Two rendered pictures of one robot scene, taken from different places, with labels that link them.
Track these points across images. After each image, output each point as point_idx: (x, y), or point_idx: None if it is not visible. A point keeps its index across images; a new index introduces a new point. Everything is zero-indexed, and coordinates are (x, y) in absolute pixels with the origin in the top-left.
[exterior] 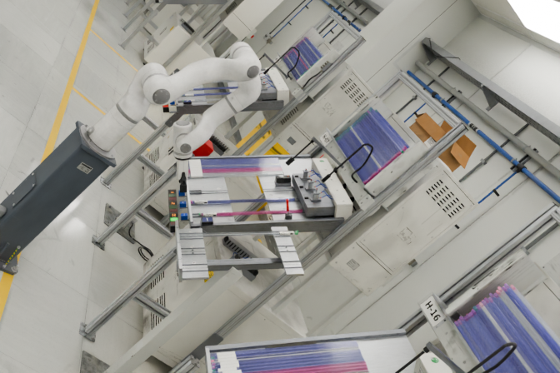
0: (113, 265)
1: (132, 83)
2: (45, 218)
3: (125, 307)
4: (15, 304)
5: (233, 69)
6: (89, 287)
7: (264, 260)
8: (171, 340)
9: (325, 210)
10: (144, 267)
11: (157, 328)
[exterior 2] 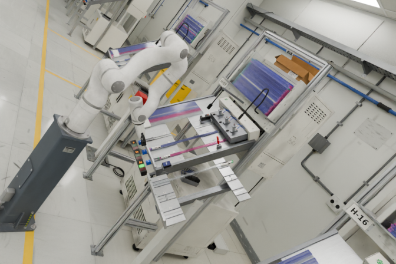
0: (101, 188)
1: (91, 78)
2: (47, 189)
3: (116, 217)
4: (40, 255)
5: (169, 54)
6: (89, 213)
7: (216, 188)
8: (153, 237)
9: (241, 137)
10: (121, 184)
11: (148, 247)
